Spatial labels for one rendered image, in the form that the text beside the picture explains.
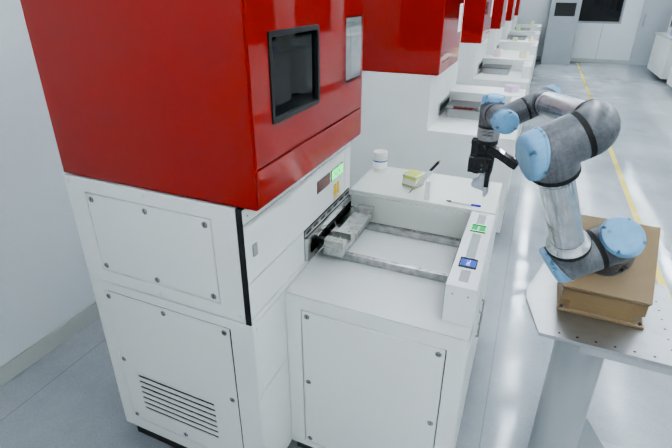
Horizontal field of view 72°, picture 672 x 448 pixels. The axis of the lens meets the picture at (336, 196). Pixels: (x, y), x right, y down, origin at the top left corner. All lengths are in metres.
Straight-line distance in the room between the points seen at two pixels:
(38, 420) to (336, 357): 1.49
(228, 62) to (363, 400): 1.23
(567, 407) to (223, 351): 1.22
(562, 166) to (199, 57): 0.90
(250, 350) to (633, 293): 1.20
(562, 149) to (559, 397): 1.06
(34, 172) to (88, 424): 1.20
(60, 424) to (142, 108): 1.64
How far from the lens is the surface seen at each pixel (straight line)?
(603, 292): 1.67
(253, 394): 1.71
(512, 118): 1.51
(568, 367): 1.86
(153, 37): 1.31
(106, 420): 2.53
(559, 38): 13.95
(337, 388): 1.81
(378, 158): 2.23
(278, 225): 1.49
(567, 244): 1.39
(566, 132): 1.15
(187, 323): 1.68
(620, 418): 2.66
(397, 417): 1.79
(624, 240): 1.47
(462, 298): 1.48
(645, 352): 1.66
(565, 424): 2.03
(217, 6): 1.18
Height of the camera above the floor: 1.77
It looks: 24 degrees down
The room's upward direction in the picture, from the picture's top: straight up
